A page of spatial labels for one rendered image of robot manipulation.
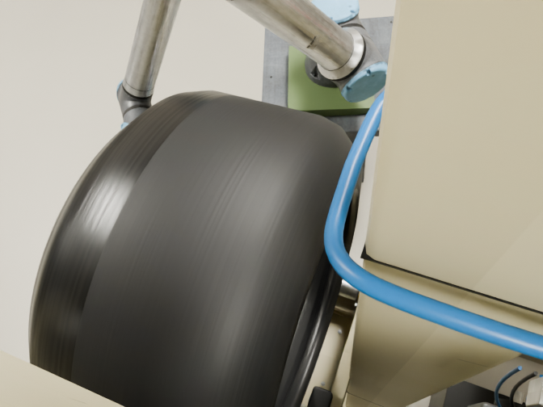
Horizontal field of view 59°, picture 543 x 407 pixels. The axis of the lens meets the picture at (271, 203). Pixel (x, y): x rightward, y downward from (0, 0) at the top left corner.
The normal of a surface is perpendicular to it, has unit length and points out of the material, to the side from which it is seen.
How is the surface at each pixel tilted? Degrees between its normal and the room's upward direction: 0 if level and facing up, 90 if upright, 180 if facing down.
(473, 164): 90
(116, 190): 1
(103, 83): 0
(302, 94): 2
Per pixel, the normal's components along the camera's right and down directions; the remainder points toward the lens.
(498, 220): -0.36, 0.86
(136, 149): -0.05, -0.60
